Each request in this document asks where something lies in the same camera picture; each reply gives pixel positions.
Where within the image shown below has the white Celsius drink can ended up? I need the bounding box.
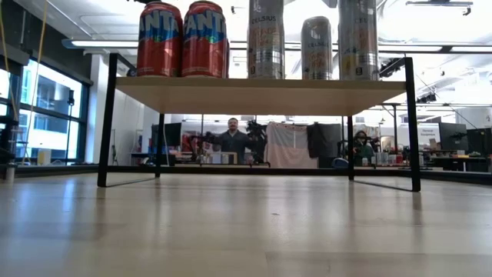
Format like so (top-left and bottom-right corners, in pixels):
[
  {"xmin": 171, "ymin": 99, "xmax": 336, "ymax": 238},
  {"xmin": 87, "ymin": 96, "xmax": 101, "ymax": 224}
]
[
  {"xmin": 300, "ymin": 15, "xmax": 334, "ymax": 81},
  {"xmin": 337, "ymin": 0, "xmax": 381, "ymax": 82},
  {"xmin": 247, "ymin": 0, "xmax": 286, "ymax": 80}
]

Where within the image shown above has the Fanta soda can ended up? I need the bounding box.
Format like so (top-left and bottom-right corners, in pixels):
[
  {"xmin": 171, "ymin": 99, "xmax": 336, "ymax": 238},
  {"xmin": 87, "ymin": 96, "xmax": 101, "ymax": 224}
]
[
  {"xmin": 181, "ymin": 0, "xmax": 228, "ymax": 79},
  {"xmin": 136, "ymin": 1, "xmax": 185, "ymax": 78}
]

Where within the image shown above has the person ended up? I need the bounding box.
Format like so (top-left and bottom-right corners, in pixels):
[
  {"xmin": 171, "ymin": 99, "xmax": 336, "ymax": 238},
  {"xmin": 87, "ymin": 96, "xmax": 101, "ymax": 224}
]
[
  {"xmin": 214, "ymin": 117, "xmax": 253, "ymax": 165},
  {"xmin": 351, "ymin": 129, "xmax": 376, "ymax": 167}
]

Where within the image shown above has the white hanging sheet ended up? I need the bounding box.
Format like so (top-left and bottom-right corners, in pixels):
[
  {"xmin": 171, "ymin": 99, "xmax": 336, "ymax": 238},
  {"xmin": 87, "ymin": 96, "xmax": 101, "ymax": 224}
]
[{"xmin": 264, "ymin": 122, "xmax": 319, "ymax": 169}]

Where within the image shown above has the black hanging cloth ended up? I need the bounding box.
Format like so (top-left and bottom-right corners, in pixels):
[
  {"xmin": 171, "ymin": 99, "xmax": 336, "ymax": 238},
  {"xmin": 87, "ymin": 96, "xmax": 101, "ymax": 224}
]
[{"xmin": 306, "ymin": 122, "xmax": 344, "ymax": 159}]

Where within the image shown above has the black computer monitor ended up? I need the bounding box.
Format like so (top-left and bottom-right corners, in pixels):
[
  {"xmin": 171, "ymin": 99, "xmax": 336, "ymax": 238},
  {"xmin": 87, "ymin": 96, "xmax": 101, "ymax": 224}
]
[
  {"xmin": 467, "ymin": 127, "xmax": 492, "ymax": 158},
  {"xmin": 151, "ymin": 122, "xmax": 183, "ymax": 149},
  {"xmin": 438, "ymin": 122, "xmax": 468, "ymax": 152}
]

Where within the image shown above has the linear ceiling light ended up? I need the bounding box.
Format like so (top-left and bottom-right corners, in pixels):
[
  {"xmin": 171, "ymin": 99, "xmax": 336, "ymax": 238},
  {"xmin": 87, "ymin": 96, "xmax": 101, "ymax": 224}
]
[{"xmin": 61, "ymin": 38, "xmax": 492, "ymax": 54}]

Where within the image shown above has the black tripod stand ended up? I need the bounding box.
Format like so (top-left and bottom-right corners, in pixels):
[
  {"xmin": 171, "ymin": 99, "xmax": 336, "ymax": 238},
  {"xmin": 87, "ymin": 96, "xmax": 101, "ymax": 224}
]
[{"xmin": 65, "ymin": 88, "xmax": 76, "ymax": 165}]

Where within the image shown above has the dark background desk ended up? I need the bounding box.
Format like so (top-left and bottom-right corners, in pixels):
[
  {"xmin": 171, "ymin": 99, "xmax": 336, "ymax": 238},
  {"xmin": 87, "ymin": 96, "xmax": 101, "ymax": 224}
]
[{"xmin": 428, "ymin": 153, "xmax": 492, "ymax": 173}]

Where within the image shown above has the wooden shelf with black frame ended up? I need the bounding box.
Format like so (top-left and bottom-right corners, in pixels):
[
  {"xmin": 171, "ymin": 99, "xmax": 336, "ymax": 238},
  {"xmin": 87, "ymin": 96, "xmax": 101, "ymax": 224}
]
[{"xmin": 96, "ymin": 52, "xmax": 422, "ymax": 193}]

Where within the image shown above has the black aluminium table frame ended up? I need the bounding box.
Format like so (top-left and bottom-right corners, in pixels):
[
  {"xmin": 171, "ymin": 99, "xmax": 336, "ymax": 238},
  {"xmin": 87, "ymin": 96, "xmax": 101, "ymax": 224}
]
[{"xmin": 0, "ymin": 163, "xmax": 492, "ymax": 186}]

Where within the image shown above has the yellow extension cable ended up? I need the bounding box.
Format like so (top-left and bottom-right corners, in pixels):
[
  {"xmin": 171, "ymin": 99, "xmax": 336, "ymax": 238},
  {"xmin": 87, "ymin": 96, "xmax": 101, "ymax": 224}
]
[{"xmin": 21, "ymin": 0, "xmax": 49, "ymax": 165}]

